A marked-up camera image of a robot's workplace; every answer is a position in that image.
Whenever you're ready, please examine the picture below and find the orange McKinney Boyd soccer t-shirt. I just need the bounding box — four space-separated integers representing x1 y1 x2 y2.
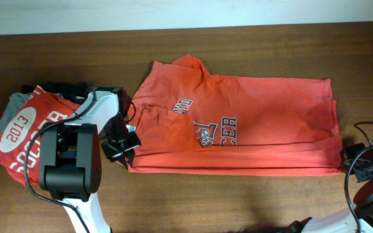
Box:
127 54 342 177

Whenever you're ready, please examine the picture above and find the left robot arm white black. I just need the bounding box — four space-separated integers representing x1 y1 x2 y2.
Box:
38 87 141 232

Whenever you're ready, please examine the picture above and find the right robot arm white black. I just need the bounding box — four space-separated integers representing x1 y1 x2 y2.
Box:
281 121 373 233

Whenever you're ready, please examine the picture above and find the folded navy blue shirt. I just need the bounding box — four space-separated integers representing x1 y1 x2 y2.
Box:
21 82 88 105

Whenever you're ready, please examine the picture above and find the folded grey shirt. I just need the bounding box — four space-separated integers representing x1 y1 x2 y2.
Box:
0 93 30 135

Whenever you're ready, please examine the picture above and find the right black camera cable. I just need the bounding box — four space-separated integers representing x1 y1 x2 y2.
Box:
343 121 373 233

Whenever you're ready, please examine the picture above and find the black camera cable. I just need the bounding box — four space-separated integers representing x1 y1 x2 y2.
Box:
23 87 137 233
343 121 373 233

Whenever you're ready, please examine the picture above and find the left black camera cable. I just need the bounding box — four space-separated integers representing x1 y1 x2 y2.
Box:
23 87 137 233

